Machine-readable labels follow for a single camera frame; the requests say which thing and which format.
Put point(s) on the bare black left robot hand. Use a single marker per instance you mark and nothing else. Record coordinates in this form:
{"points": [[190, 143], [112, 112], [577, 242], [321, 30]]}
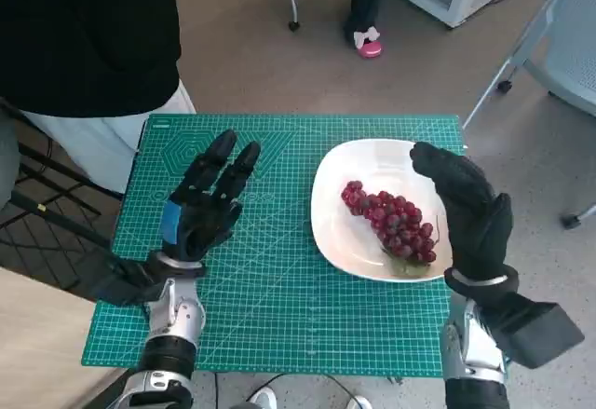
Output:
{"points": [[205, 213]]}

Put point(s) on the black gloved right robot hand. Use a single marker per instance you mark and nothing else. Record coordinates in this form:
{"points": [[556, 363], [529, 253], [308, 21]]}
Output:
{"points": [[475, 218]]}

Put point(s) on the red toy grape bunch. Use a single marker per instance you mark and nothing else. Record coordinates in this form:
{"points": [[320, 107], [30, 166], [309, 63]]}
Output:
{"points": [[391, 218]]}

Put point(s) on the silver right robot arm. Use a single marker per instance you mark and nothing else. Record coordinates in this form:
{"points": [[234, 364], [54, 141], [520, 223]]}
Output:
{"points": [[475, 358]]}

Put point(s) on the white plate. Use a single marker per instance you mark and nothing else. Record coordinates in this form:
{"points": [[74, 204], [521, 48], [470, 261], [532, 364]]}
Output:
{"points": [[340, 222]]}

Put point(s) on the green cutting mat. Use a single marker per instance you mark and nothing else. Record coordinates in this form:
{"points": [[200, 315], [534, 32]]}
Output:
{"points": [[288, 311]]}

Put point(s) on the grey blue chair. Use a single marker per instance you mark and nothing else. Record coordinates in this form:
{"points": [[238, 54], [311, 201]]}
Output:
{"points": [[572, 55]]}

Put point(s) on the white rounded foot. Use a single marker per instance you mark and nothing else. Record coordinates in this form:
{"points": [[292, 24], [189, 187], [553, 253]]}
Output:
{"points": [[359, 403], [264, 399]]}

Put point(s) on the light wooden table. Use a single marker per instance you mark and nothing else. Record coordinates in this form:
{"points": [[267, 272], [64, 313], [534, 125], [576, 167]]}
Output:
{"points": [[37, 344]]}

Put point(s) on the person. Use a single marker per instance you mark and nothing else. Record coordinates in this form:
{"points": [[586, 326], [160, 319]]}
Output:
{"points": [[363, 4], [84, 31]]}

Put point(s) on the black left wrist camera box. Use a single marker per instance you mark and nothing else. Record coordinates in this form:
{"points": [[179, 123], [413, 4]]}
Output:
{"points": [[121, 283]]}

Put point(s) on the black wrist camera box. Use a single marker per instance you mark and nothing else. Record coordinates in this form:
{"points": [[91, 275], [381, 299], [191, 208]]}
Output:
{"points": [[535, 330], [121, 283]]}

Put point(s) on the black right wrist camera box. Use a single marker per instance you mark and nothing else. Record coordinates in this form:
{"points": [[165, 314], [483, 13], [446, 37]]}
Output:
{"points": [[535, 330]]}

